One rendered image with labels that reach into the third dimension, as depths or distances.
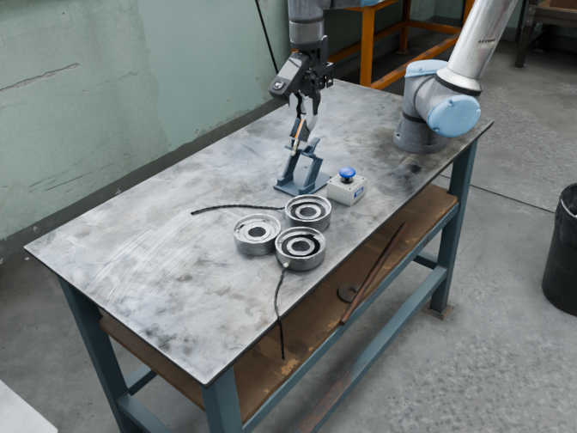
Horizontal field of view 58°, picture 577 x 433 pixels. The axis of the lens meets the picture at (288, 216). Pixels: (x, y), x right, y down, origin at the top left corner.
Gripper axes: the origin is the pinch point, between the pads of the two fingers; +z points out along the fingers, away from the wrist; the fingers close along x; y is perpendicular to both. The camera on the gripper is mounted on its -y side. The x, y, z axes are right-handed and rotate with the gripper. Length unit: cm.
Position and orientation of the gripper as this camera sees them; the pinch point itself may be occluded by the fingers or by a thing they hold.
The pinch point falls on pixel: (303, 125)
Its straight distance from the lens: 127.5
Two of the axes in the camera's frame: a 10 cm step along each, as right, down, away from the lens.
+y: 6.7, -4.6, 5.8
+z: 0.5, 8.1, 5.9
